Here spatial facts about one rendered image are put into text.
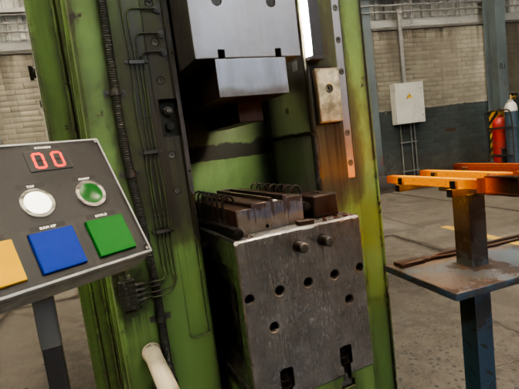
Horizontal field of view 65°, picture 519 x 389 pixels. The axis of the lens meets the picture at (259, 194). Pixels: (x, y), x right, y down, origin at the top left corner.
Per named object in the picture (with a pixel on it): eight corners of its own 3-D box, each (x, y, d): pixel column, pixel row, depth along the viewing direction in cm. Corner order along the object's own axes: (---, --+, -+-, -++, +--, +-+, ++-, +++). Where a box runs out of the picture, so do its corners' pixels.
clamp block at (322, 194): (340, 213, 119) (337, 191, 119) (315, 218, 116) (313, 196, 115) (317, 210, 130) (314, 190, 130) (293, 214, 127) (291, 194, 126)
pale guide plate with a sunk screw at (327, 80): (344, 120, 133) (338, 66, 131) (320, 123, 129) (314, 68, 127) (340, 121, 135) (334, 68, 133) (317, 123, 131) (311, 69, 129)
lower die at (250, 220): (304, 221, 115) (300, 191, 114) (239, 236, 106) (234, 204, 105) (245, 208, 153) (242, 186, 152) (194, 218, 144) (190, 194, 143)
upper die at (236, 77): (289, 93, 110) (285, 56, 109) (219, 97, 102) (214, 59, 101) (232, 112, 148) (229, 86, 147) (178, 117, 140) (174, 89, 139)
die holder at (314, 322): (374, 363, 120) (359, 214, 115) (258, 412, 105) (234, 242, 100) (283, 306, 171) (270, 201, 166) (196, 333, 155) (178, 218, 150)
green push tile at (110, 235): (137, 245, 80) (121, 212, 81) (101, 256, 74) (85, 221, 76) (133, 249, 81) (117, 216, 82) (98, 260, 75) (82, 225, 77)
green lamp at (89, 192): (106, 202, 80) (102, 180, 80) (80, 206, 78) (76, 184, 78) (104, 201, 83) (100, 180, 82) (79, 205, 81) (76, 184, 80)
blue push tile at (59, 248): (88, 260, 72) (72, 223, 74) (44, 274, 67) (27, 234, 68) (85, 264, 73) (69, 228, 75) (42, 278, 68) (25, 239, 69)
